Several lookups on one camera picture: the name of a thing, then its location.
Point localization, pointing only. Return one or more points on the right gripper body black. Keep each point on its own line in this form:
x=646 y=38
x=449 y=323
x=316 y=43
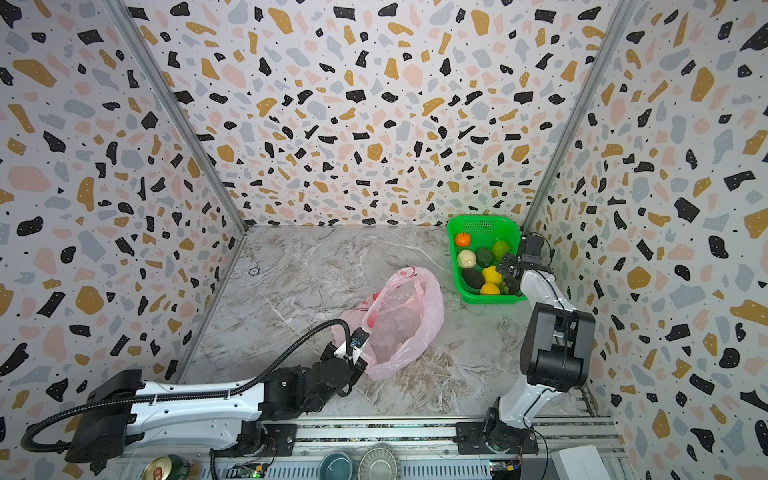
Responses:
x=513 y=267

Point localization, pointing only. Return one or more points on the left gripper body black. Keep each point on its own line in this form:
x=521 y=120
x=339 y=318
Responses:
x=357 y=371

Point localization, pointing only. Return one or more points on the yellow-green bumpy fruit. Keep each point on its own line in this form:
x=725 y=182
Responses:
x=500 y=249

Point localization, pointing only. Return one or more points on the green avocado fruit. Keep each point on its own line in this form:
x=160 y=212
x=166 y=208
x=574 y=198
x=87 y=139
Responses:
x=484 y=257

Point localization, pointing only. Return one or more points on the yellow orange mango fruit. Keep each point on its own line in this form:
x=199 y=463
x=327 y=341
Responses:
x=490 y=289

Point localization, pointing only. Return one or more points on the dark brown avocado fruit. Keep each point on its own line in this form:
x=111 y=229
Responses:
x=474 y=279

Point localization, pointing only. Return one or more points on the beige pear fruit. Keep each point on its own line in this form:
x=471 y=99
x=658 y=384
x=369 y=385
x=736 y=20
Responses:
x=466 y=259

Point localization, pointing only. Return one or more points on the green plastic basket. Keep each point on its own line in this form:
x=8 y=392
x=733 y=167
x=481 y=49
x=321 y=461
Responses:
x=477 y=245

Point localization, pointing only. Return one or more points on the pink plastic bag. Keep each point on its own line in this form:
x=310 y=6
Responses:
x=401 y=320

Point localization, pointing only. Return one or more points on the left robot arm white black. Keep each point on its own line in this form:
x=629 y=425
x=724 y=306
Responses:
x=129 y=412

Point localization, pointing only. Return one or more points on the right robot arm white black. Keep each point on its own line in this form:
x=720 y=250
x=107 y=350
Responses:
x=554 y=355

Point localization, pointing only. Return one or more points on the teal ceramic bowl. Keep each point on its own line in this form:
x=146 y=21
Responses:
x=336 y=466

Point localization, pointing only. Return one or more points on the grey ribbed plate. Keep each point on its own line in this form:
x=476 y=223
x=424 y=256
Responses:
x=379 y=463

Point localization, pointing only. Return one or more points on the small circuit board left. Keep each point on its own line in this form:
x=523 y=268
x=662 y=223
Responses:
x=252 y=470

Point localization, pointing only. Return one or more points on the small circuit board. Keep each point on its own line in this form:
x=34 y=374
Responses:
x=505 y=470
x=252 y=470

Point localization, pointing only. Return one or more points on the green beverage can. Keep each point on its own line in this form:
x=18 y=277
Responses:
x=170 y=467

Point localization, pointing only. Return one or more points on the small circuit board right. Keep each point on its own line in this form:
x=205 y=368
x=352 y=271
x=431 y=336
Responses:
x=505 y=470

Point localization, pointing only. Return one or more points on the white box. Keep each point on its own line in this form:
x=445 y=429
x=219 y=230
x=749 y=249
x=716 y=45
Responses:
x=580 y=463

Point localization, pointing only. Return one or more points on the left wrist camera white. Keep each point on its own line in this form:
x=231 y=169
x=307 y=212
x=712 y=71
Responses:
x=355 y=345

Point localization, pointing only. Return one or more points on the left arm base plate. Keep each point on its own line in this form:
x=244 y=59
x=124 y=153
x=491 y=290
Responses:
x=269 y=440

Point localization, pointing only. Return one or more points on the aluminium mounting rail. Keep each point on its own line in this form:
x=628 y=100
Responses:
x=424 y=448

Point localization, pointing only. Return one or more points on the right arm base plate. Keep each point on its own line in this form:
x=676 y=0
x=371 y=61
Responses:
x=476 y=438

